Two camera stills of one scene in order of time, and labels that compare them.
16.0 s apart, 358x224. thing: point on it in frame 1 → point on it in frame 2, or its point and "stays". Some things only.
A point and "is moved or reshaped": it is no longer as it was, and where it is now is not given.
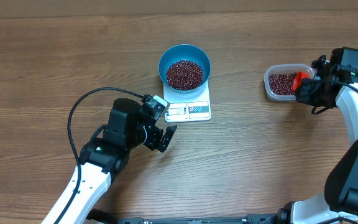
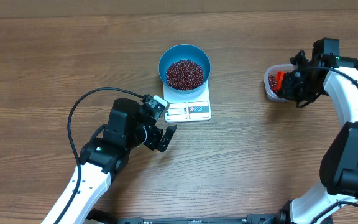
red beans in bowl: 184,75 stays
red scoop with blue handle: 299,76 is moved or reshaped
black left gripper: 153,141 stays
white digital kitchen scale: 194,106 stays
